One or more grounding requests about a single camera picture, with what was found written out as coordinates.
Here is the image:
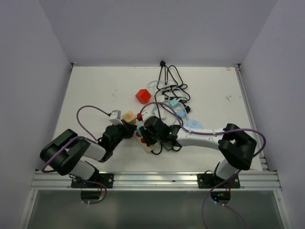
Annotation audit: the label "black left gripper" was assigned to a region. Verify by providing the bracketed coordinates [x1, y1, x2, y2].
[111, 119, 135, 150]

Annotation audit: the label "white Honor USB charger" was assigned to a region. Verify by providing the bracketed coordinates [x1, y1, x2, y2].
[153, 108, 166, 120]

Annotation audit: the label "beige power strip red sockets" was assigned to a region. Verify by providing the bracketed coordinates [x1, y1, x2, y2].
[134, 132, 154, 153]

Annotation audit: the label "green power strip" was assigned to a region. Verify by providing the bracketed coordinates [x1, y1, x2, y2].
[163, 140, 175, 151]

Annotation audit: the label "beige wooden cube adapter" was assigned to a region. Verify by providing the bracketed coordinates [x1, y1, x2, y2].
[122, 111, 137, 125]

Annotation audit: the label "light blue USB charger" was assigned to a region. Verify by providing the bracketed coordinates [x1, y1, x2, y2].
[176, 110, 186, 118]

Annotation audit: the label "light teal charger green strip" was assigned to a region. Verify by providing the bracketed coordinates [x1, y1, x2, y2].
[169, 99, 179, 108]

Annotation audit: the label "red cube adapter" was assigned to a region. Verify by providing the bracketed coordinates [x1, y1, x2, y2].
[135, 89, 152, 104]

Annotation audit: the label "round light blue socket hub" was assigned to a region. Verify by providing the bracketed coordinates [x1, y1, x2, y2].
[184, 119, 203, 129]

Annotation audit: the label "thin light blue USB cable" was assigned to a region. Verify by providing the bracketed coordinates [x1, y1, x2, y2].
[146, 80, 189, 105]

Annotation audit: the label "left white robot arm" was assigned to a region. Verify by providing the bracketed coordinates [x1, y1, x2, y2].
[40, 122, 137, 187]

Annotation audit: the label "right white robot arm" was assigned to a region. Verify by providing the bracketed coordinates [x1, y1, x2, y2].
[140, 116, 257, 187]

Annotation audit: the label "black plug head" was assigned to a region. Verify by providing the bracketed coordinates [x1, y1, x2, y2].
[185, 106, 191, 113]

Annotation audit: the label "black cable of beige strip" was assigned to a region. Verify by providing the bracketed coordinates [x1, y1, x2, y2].
[151, 143, 165, 155]

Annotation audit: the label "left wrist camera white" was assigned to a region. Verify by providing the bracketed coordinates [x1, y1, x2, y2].
[109, 110, 122, 125]

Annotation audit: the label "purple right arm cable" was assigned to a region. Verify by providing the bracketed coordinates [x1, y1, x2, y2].
[139, 102, 267, 229]

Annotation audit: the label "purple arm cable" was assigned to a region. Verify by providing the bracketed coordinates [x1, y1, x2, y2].
[139, 102, 267, 229]
[41, 104, 112, 174]

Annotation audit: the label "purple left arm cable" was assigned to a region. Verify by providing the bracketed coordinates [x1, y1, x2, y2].
[41, 104, 112, 174]

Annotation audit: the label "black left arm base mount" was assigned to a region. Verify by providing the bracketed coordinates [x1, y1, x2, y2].
[71, 168, 114, 188]

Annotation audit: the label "black cable of green strip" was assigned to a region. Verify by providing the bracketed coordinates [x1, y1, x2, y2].
[153, 61, 191, 152]

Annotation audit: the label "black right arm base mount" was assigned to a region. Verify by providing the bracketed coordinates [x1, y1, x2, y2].
[197, 162, 241, 189]

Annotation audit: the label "aluminium rail table edge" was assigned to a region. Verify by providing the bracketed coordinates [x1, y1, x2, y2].
[30, 171, 282, 191]

